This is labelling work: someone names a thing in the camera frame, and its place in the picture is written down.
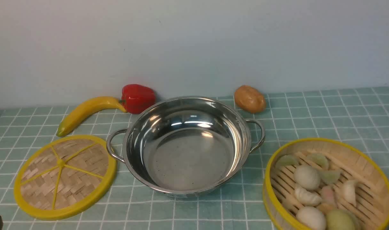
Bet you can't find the yellow woven bamboo steamer lid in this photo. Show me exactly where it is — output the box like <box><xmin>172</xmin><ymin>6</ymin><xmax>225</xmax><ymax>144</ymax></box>
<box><xmin>13</xmin><ymin>135</ymin><xmax>117</xmax><ymax>221</ymax></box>

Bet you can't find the yellow bamboo steamer basket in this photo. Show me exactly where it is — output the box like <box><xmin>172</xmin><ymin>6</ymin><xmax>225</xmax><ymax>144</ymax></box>
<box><xmin>262</xmin><ymin>138</ymin><xmax>389</xmax><ymax>230</ymax></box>

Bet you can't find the stainless steel pot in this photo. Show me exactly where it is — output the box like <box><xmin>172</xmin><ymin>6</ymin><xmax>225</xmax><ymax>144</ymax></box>
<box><xmin>106</xmin><ymin>96</ymin><xmax>265</xmax><ymax>197</ymax></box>

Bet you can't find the yellow plastic banana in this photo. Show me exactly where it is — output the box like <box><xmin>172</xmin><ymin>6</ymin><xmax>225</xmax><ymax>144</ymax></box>
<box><xmin>56</xmin><ymin>96</ymin><xmax>127</xmax><ymax>137</ymax></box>

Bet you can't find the red bell pepper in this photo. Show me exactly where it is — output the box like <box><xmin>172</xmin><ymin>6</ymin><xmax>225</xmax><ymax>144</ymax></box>
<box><xmin>121</xmin><ymin>84</ymin><xmax>156</xmax><ymax>114</ymax></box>

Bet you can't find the brown potato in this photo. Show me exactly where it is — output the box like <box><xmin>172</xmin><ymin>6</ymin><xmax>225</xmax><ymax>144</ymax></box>
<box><xmin>234</xmin><ymin>85</ymin><xmax>267</xmax><ymax>114</ymax></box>

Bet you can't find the green dumpling left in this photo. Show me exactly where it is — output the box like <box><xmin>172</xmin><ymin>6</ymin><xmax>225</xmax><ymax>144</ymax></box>
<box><xmin>275</xmin><ymin>154</ymin><xmax>299</xmax><ymax>169</ymax></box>

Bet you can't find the green dumpling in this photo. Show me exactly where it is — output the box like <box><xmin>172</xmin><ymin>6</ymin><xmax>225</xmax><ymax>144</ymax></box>
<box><xmin>307</xmin><ymin>152</ymin><xmax>329</xmax><ymax>170</ymax></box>
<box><xmin>319</xmin><ymin>169</ymin><xmax>341</xmax><ymax>185</ymax></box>
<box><xmin>275</xmin><ymin>154</ymin><xmax>299</xmax><ymax>169</ymax></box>

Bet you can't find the white dumpling centre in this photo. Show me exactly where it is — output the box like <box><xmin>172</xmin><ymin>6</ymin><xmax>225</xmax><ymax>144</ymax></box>
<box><xmin>294</xmin><ymin>185</ymin><xmax>323</xmax><ymax>206</ymax></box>

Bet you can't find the white dumpling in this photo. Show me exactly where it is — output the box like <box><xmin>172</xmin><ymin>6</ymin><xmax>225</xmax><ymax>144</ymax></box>
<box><xmin>294</xmin><ymin>185</ymin><xmax>323</xmax><ymax>206</ymax></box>
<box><xmin>341</xmin><ymin>180</ymin><xmax>359</xmax><ymax>207</ymax></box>

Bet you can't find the white round bun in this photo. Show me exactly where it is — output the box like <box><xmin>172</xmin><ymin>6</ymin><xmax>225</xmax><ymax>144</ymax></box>
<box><xmin>294</xmin><ymin>165</ymin><xmax>321</xmax><ymax>190</ymax></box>
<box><xmin>296</xmin><ymin>206</ymin><xmax>326</xmax><ymax>230</ymax></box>

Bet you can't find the white round bun front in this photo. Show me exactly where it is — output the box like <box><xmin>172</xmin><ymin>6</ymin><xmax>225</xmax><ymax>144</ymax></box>
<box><xmin>296</xmin><ymin>206</ymin><xmax>326</xmax><ymax>230</ymax></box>

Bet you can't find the green dumpling back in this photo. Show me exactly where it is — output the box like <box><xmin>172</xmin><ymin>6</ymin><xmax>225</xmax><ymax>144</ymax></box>
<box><xmin>307</xmin><ymin>152</ymin><xmax>329</xmax><ymax>170</ymax></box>

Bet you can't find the pink dumpling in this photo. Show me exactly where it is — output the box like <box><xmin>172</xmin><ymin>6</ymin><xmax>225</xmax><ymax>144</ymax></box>
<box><xmin>321</xmin><ymin>185</ymin><xmax>337</xmax><ymax>208</ymax></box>

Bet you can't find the green dumpling middle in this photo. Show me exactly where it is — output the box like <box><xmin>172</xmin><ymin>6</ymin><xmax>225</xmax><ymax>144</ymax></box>
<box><xmin>319</xmin><ymin>169</ymin><xmax>341</xmax><ymax>185</ymax></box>

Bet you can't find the green round bun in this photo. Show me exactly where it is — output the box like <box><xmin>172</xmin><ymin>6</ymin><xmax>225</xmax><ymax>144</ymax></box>
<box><xmin>325</xmin><ymin>209</ymin><xmax>357</xmax><ymax>230</ymax></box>

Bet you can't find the white dumpling right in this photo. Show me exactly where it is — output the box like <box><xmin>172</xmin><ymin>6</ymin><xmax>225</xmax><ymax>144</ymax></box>
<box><xmin>341</xmin><ymin>180</ymin><xmax>359</xmax><ymax>207</ymax></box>

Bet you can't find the green checkered tablecloth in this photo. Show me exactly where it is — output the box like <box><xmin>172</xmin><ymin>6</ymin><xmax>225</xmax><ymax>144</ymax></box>
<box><xmin>0</xmin><ymin>86</ymin><xmax>389</xmax><ymax>230</ymax></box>

